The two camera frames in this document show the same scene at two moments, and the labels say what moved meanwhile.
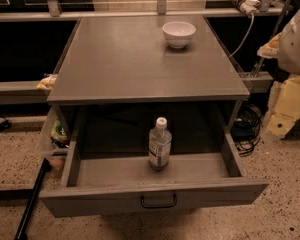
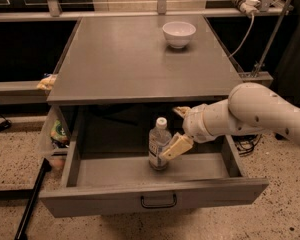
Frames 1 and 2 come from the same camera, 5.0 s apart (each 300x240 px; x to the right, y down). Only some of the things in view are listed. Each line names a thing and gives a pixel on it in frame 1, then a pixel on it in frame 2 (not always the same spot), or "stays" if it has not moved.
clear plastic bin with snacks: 55,141 stays
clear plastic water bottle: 159,144 stays
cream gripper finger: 289,97 → 194,125
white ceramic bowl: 178,33 stays
